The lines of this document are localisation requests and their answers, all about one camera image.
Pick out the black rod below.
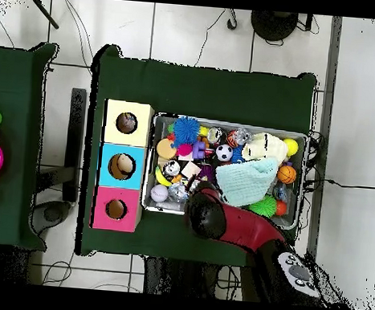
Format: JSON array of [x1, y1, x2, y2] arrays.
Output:
[[23, 0, 62, 31]]

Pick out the black cable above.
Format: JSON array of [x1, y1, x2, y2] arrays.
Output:
[[304, 176, 375, 191]]

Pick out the orange basketball toy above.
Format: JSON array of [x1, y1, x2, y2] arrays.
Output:
[[275, 164, 298, 186]]

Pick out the black stand bar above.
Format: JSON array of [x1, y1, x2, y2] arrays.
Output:
[[61, 87, 88, 204]]

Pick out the yellow plastic ball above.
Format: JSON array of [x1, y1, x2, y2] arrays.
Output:
[[282, 137, 300, 158]]

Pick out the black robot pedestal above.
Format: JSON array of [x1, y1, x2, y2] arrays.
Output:
[[141, 255, 244, 301]]

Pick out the black round stand base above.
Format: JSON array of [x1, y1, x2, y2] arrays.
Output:
[[248, 10, 300, 44]]

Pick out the dark green tablecloth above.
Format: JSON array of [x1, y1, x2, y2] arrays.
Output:
[[0, 38, 63, 253], [74, 42, 320, 274]]

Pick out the large green spiky ball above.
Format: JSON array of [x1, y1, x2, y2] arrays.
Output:
[[248, 193, 279, 219]]

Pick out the mint knitted cloth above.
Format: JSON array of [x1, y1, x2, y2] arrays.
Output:
[[212, 153, 280, 210]]

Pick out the wooden three-hole sorting box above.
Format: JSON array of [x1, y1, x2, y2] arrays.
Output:
[[89, 97, 156, 234]]

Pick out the yellow banana toy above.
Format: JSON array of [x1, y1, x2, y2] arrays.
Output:
[[153, 165, 174, 188]]

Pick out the toy burger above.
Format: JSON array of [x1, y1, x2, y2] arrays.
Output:
[[155, 137, 178, 161]]

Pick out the grey round base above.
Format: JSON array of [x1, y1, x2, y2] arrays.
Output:
[[28, 198, 73, 238]]

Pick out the small soccer ball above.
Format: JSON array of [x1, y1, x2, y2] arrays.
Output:
[[214, 143, 234, 162]]

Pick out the white baseball toy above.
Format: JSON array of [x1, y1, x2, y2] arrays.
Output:
[[149, 183, 170, 203]]

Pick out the blue spiky rubber ball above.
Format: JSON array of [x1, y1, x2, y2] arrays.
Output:
[[171, 115, 202, 147]]

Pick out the wire mesh bin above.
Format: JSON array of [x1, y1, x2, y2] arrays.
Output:
[[140, 110, 311, 231]]

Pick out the cream knitted cloth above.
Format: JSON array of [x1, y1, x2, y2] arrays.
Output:
[[240, 130, 291, 166]]

